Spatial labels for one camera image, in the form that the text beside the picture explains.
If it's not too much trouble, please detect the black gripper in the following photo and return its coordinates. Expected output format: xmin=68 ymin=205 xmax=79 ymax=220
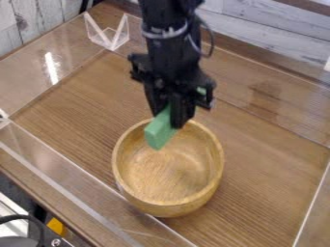
xmin=128 ymin=27 xmax=216 ymax=129

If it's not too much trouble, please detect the green rectangular block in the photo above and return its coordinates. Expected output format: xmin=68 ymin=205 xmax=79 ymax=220
xmin=143 ymin=86 xmax=208 ymax=151

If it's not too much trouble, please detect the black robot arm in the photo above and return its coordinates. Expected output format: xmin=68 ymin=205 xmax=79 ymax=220
xmin=128 ymin=0 xmax=216 ymax=128

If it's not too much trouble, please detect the brown wooden bowl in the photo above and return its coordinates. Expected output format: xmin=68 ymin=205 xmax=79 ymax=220
xmin=111 ymin=120 xmax=224 ymax=218

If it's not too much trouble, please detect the yellow and black device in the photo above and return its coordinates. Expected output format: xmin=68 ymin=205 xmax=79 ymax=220
xmin=24 ymin=217 xmax=88 ymax=247

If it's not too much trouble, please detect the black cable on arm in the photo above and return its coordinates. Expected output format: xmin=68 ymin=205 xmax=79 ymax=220
xmin=184 ymin=14 xmax=216 ymax=60

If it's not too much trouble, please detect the clear acrylic corner bracket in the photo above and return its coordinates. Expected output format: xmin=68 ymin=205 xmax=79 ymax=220
xmin=84 ymin=13 xmax=129 ymax=51

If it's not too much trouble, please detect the clear acrylic front wall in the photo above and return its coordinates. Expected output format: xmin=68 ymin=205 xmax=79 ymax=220
xmin=0 ymin=120 xmax=197 ymax=247

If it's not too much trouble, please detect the black cable at corner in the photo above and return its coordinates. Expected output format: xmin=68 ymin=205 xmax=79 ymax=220
xmin=0 ymin=214 xmax=46 ymax=247

